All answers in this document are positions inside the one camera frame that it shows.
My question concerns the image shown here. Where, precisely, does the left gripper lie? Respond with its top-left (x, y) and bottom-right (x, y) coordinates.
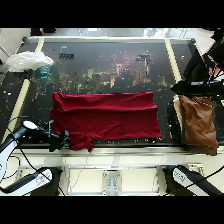
top-left (47, 128), bottom-right (71, 153)

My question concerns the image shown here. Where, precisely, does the red T-shirt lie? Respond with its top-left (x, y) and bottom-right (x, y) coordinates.
top-left (49, 91), bottom-right (164, 153)

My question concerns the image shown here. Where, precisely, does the white garment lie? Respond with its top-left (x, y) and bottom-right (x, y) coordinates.
top-left (5, 50), bottom-right (55, 72)

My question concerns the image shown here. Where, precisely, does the brown garment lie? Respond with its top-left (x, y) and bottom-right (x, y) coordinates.
top-left (178, 95), bottom-right (220, 156)

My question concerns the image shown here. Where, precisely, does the black garment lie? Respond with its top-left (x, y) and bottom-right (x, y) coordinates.
top-left (181, 42), bottom-right (210, 85)

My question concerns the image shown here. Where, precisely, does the silver frame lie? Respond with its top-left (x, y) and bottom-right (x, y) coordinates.
top-left (0, 35), bottom-right (224, 197)

